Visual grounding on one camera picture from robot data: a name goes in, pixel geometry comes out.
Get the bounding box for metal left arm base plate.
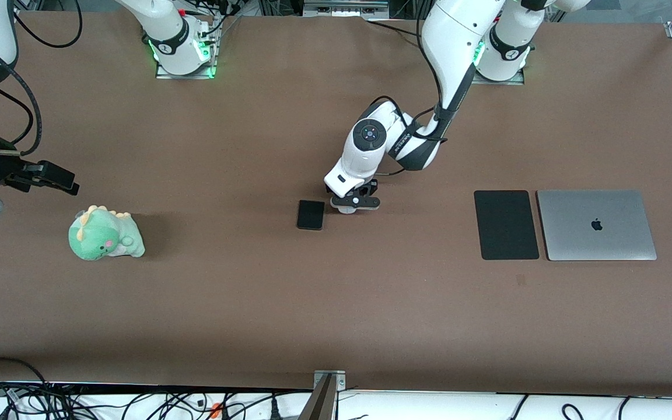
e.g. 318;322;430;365
470;35;528;86

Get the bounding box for silver laptop with apple logo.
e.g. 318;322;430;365
536;189;658;261

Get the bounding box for black cables behind base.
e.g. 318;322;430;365
178;0;244;37

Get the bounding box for green dinosaur plush toy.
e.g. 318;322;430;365
68;205;146;261

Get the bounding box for grey metal box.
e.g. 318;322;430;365
303;0;390;18

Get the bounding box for tangled black floor cables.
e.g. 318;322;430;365
0;357;313;420

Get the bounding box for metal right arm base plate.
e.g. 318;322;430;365
155;16;218;80

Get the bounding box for black mouse pad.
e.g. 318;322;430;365
474;190;540;261

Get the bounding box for metal table edge bracket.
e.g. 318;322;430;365
298;370;347;420

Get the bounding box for long black table cable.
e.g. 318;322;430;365
365;19;430;39

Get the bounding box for black smartphone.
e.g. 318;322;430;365
297;199;326;230

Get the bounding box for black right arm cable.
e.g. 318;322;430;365
0;0;83;158

